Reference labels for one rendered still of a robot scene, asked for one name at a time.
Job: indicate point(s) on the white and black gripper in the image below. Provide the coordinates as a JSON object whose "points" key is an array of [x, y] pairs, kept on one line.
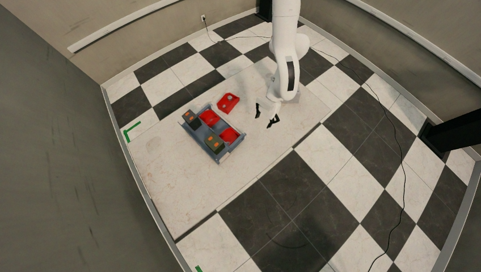
{"points": [[271, 115]]}

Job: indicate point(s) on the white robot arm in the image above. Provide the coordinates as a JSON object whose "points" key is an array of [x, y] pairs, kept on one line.
{"points": [[288, 47]]}

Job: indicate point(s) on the red bin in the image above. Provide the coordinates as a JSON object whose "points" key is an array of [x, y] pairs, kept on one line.
{"points": [[207, 116], [229, 135], [229, 104]]}

